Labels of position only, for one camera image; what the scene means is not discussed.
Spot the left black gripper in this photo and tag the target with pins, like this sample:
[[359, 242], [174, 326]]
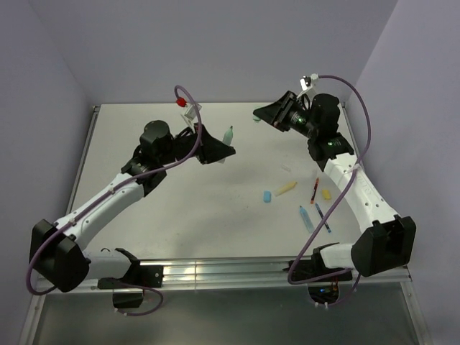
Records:
[[211, 149]]

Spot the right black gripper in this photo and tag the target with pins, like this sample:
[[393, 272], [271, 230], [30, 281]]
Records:
[[277, 113]]

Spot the green highlighter pen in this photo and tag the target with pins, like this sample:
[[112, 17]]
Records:
[[228, 136]]

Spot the yellow highlighter pen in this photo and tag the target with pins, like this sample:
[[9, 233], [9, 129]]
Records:
[[285, 188]]

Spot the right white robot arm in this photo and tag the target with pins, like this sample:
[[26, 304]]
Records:
[[386, 239]]

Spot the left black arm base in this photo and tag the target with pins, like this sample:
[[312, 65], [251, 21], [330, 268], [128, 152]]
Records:
[[128, 292]]

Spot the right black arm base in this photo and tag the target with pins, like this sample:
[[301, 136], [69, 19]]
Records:
[[307, 269]]

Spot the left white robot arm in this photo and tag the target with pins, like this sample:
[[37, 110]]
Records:
[[58, 248]]

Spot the blue pen cap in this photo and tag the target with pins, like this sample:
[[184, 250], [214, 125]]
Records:
[[267, 196]]

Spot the red thin pen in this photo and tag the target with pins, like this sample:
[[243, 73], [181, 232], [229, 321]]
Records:
[[315, 189]]

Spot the yellow pen cap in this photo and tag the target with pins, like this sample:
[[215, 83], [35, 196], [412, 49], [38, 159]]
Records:
[[326, 194]]

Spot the blue highlighter pen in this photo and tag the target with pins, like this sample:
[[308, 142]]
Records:
[[306, 219]]

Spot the blue thin pen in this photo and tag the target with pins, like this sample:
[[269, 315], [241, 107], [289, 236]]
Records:
[[321, 214]]

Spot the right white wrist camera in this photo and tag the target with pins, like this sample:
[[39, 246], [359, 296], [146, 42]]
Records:
[[308, 86]]

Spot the aluminium rail frame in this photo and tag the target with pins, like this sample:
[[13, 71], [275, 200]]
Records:
[[222, 273]]

